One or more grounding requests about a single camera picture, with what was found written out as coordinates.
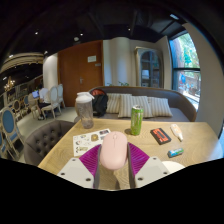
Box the person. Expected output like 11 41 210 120
37 87 51 121

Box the pink computer mouse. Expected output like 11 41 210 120
99 130 129 171

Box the arched glass cabinet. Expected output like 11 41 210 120
134 46 165 89

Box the green drink can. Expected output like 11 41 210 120
130 105 145 136

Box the small teal pack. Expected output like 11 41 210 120
167 147 185 159

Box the black backpack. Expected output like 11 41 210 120
90 88 109 118

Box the white sticker sheet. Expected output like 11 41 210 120
72 128 112 158

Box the grey tufted armchair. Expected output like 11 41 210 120
23 119 76 167

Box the dark-framed window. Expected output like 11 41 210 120
169 32 202 111

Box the group of blue-backed chairs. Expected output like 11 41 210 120
0 94 38 159

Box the striped cushion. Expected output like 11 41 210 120
105 93 133 114
118 95 154 119
148 96 174 118

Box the grey curved sofa bench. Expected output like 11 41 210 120
89 85 198 123

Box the black box with red print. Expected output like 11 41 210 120
149 127 172 146

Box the clear shaker bottle white lid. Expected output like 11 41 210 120
74 91 95 130

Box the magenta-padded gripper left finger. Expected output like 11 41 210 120
57 143 103 190

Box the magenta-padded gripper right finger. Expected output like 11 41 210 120
126 142 171 189

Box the gold chandelier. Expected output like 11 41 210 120
3 76 17 92

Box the cream squeeze tube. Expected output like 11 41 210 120
170 123 185 142

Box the brown wooden door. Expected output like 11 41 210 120
57 40 104 108

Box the white dining chair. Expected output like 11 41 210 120
56 83 67 109
40 85 63 119

